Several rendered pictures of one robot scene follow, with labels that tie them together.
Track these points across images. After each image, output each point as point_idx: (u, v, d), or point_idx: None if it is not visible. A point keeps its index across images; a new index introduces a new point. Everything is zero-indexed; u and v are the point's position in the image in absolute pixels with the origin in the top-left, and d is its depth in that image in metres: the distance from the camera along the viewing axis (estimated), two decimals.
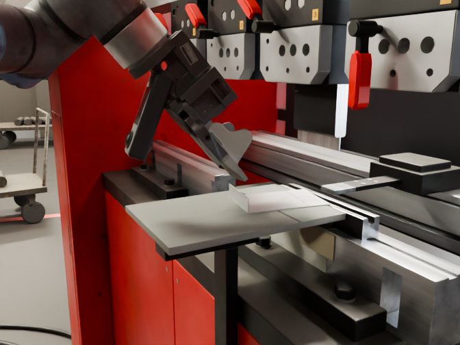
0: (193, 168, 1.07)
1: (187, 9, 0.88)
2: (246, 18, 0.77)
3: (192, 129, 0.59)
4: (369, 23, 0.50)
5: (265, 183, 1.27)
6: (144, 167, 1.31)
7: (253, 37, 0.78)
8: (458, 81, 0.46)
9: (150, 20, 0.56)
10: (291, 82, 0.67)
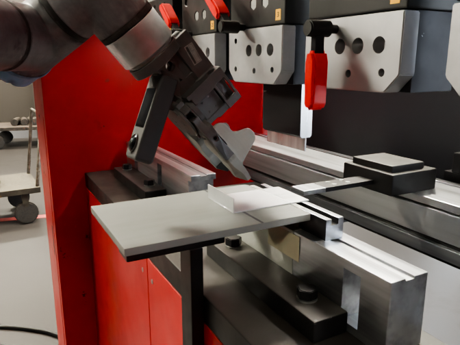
0: (172, 168, 1.07)
1: (161, 9, 0.87)
2: (216, 18, 0.77)
3: (200, 129, 0.58)
4: (324, 23, 0.49)
5: (248, 183, 1.26)
6: (126, 167, 1.30)
7: (224, 37, 0.78)
8: (410, 81, 0.46)
9: (157, 20, 0.54)
10: (257, 82, 0.67)
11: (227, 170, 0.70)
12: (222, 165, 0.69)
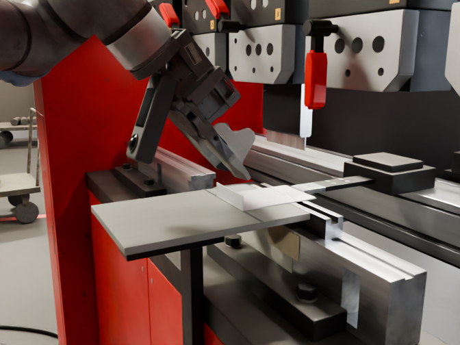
0: (172, 168, 1.07)
1: (161, 9, 0.88)
2: (216, 18, 0.77)
3: (200, 129, 0.58)
4: (324, 22, 0.49)
5: (248, 183, 1.26)
6: (126, 167, 1.30)
7: (224, 37, 0.78)
8: (409, 80, 0.46)
9: (157, 20, 0.54)
10: (257, 82, 0.67)
11: (227, 170, 0.70)
12: (222, 165, 0.69)
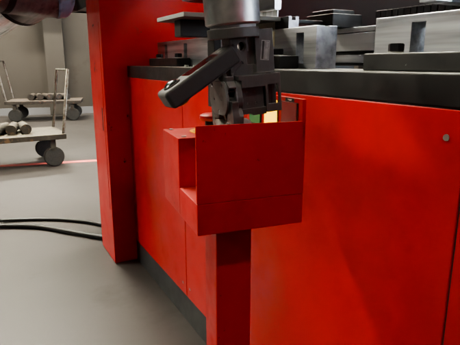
0: (195, 40, 1.58)
1: None
2: None
3: (233, 113, 0.60)
4: None
5: None
6: (159, 56, 1.81)
7: None
8: None
9: (256, 1, 0.60)
10: None
11: None
12: None
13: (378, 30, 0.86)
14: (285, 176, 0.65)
